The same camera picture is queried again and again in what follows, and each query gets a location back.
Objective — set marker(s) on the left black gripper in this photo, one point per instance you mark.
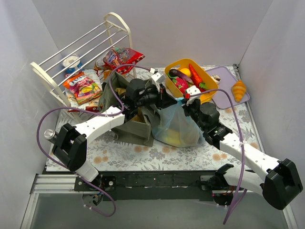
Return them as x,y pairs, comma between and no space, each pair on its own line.
163,98

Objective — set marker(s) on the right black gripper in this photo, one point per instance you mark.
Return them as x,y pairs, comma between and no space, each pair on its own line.
189,109

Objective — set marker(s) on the light blue plastic bag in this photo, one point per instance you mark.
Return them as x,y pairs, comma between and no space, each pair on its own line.
176,129

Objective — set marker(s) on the brown paper snack bag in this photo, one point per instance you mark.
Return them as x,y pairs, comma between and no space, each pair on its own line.
135,115

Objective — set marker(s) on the green canvas tote bag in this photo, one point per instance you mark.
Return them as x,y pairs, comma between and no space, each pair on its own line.
130,132

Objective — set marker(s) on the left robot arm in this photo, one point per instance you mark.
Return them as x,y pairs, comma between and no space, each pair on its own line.
70,144

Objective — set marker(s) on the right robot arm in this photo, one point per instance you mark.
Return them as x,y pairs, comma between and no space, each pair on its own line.
276,180

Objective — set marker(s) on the yellow plastic fruit basket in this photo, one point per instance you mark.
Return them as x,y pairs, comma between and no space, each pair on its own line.
184,63

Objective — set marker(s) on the pink dragon fruit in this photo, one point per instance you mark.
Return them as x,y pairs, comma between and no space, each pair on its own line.
181,84

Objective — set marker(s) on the purple eggplant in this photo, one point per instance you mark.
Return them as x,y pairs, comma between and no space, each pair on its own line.
174,73

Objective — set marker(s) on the red chili pepper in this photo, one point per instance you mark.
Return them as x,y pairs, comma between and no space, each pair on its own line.
200,80

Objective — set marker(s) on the chocolate white donut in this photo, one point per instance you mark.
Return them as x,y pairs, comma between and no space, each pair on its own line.
216,78

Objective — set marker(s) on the purple tray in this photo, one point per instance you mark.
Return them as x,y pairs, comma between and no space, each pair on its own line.
226,83

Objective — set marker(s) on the orange croissant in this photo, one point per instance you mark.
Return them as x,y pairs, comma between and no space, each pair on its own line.
238,90

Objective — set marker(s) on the red snack bag lower shelf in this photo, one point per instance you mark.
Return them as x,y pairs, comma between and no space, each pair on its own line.
118,56

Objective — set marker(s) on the colourful fruit candy bag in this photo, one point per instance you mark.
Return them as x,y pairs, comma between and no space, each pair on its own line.
83,88

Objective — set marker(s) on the blue white tin can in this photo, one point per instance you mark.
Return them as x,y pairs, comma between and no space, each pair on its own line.
71,63

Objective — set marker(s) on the white metal shelf rack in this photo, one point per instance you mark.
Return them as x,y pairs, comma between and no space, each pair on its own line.
92,49

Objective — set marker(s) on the dark drink can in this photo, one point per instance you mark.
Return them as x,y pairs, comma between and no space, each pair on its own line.
50,135

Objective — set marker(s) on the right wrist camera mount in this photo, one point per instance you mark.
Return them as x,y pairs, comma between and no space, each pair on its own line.
191,94

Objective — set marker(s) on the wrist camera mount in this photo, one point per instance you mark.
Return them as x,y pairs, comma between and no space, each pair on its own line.
157,78
191,94

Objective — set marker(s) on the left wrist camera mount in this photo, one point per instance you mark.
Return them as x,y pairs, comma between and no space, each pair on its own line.
157,78

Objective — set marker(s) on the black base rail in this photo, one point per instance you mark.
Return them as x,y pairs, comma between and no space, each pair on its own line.
154,185

